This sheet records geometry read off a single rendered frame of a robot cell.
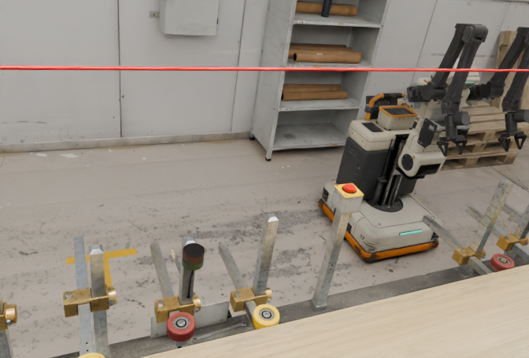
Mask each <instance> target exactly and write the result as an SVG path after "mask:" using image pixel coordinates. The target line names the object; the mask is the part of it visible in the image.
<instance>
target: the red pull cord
mask: <svg viewBox="0 0 529 358"><path fill-rule="evenodd" d="M0 70H133V71H349V72H529V69H475V68H251V67H138V66H25V65H0Z"/></svg>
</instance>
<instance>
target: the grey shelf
mask: <svg viewBox="0 0 529 358"><path fill-rule="evenodd" d="M297 1H302V2H324V0H268V12H267V17H266V24H265V30H264V41H263V46H262V53H261V64H260V68H373V66H374V63H375V58H376V54H377V51H378V48H379V43H380V39H381V36H382V33H383V27H384V24H385V21H386V18H387V12H388V9H389V6H390V0H362V1H361V0H332V1H331V3H335V4H346V5H353V6H356V7H357V11H358V13H357V14H356V16H343V15H331V14H329V17H322V16H321V14H319V13H296V12H295V10H296V4H297ZM355 2H356V3H355ZM359 10H360V11H359ZM348 33H349V34H348ZM347 37H348V38H347ZM346 40H347V41H346ZM290 42H292V43H311V44H330V45H346V47H351V48H352V50H353V51H361V52H362V58H361V60H360V62H359V63H358V64H349V63H318V62H294V60H293V58H287V57H288V52H289V47H290ZM287 44H288V45H287ZM339 72H340V73H339ZM371 75H372V72H349V71H259V76H258V82H257V93H256V99H255V105H254V111H253V123H252V128H251V134H250V140H251V141H252V140H255V138H254V136H255V137H256V138H257V140H258V141H259V143H260V144H261V145H262V146H263V147H264V148H265V150H266V151H267V153H266V158H265V160H266V161H271V157H272V151H273V150H279V149H293V148H313V147H325V146H344V145H345V144H346V139H347V138H348V137H349V136H348V131H349V128H350V123H351V122H352V121H353V120H359V119H360V117H361V112H362V109H363V105H364V100H365V97H366V94H367V90H368V85H369V81H370V79H371ZM284 84H340V85H341V90H346V91H347V98H340V99H319V100H297V101H281V95H282V90H283V85H284ZM280 87H281V88H280ZM329 117H330V119H329ZM328 121H329V122H328ZM270 151H271V152H270ZM269 155H270V156H269Z"/></svg>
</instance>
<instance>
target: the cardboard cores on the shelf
mask: <svg viewBox="0 0 529 358"><path fill-rule="evenodd" d="M323 4H324V3H323V2H302V1H297V4H296V10H295V12H296V13H319V14H321V12H322V8H323ZM329 14H331V15H343V16H356V14H357V7H356V6H353V5H346V4H335V3H331V8H330V13H329ZM287 58H293V60H294V62H318V63H349V64H358V63H359V62H360V60H361V58H362V52H361V51H353V50H352V48H351V47H346V45H330V44H311V43H292V42H290V47H289V52H288V57H287ZM340 98H347V91H346V90H341V85H340V84H284V85H283V90H282V95H281V101H297V100H319V99H340Z"/></svg>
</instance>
